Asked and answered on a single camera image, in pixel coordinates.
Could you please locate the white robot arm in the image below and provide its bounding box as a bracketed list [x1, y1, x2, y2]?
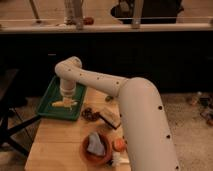
[55, 57, 181, 171]

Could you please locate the white dish brush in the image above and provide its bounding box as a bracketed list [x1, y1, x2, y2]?
[112, 152, 129, 167]

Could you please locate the grey cloth in bowl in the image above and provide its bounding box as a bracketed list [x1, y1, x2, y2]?
[87, 132, 105, 156]

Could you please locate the small green object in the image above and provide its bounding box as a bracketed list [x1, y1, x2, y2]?
[105, 96, 114, 102]

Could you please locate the tan block with black edge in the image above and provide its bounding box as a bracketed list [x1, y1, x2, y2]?
[100, 108, 121, 129]

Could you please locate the orange round fruit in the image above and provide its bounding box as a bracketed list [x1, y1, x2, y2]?
[113, 138, 126, 152]

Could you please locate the black chair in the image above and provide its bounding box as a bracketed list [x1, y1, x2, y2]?
[0, 69, 40, 156]

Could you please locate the brown chocolate pretzel cluster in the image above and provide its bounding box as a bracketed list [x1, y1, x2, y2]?
[81, 107, 99, 122]

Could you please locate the green plastic tray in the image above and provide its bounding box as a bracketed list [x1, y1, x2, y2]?
[37, 76, 86, 121]

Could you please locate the orange bowl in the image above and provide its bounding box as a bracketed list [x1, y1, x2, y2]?
[79, 132, 112, 166]

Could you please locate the red object on counter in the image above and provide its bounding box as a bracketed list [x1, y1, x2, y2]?
[83, 17, 94, 25]

